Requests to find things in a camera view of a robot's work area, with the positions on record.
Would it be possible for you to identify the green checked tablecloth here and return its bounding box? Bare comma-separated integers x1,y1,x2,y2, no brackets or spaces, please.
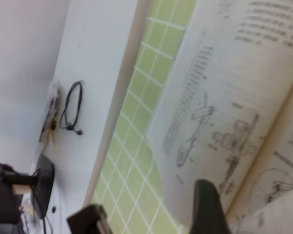
82,0,204,234

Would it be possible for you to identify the book with technical drawings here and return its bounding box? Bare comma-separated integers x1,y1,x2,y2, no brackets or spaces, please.
146,0,293,234

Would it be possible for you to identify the coiled black cable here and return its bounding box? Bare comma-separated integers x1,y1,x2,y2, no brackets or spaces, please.
59,79,84,136

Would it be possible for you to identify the black oval device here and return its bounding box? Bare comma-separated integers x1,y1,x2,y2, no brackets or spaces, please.
30,154,56,220

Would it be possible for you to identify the clear plastic bag with parts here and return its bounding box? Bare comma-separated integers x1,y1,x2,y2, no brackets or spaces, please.
38,79,62,155

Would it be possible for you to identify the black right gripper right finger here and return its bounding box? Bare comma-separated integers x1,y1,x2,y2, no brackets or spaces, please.
189,178,233,234

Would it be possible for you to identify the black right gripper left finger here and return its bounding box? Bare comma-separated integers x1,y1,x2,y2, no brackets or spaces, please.
66,204,112,234

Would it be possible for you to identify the black stand with rod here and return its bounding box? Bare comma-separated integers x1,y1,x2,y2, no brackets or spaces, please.
0,162,40,234

